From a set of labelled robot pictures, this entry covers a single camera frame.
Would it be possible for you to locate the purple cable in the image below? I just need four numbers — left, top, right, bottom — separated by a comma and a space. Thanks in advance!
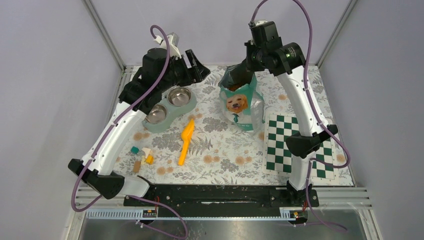
250, 0, 351, 233
71, 24, 189, 240

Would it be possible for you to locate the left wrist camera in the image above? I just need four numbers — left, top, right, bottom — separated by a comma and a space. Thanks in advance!
154, 32, 182, 59

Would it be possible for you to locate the white toy block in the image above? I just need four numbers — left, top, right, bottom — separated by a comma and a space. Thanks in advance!
141, 147, 151, 159

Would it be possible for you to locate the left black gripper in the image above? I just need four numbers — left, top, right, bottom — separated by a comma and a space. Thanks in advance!
158, 49, 210, 93

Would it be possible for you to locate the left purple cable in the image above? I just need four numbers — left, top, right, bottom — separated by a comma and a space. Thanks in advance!
71, 24, 189, 240

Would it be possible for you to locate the green dog food bag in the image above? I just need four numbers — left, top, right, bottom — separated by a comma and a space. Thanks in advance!
218, 66, 265, 134

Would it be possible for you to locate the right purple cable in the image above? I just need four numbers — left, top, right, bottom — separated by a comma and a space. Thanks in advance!
250, 0, 351, 233

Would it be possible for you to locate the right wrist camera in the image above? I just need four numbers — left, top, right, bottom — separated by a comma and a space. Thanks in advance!
248, 20, 271, 31

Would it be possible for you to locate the teal toy block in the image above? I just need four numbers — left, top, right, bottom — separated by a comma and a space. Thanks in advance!
130, 146, 140, 155

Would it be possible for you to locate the green double pet bowl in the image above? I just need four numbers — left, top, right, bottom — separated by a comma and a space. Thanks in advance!
142, 86, 197, 134

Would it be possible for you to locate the green white chessboard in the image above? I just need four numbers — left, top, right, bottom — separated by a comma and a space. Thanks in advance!
262, 112, 339, 184

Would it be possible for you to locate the yellow toy block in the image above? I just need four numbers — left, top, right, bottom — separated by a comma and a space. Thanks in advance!
145, 155, 154, 165

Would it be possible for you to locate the orange plastic scoop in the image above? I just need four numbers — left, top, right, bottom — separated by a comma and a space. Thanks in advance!
178, 119, 195, 166

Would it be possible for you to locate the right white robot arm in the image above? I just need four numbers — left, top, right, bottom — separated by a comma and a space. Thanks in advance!
243, 20, 339, 206

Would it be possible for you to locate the brown wooden block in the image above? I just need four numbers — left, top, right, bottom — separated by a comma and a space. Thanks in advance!
132, 161, 142, 173

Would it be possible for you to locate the floral tablecloth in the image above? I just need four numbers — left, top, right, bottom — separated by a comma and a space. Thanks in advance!
109, 64, 355, 187

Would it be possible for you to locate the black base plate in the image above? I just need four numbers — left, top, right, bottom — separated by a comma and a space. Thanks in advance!
144, 184, 320, 218

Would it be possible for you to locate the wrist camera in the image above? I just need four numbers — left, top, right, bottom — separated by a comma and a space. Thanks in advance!
154, 32, 182, 59
248, 20, 271, 31

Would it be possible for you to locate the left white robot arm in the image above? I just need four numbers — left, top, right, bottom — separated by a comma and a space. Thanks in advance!
68, 47, 211, 206

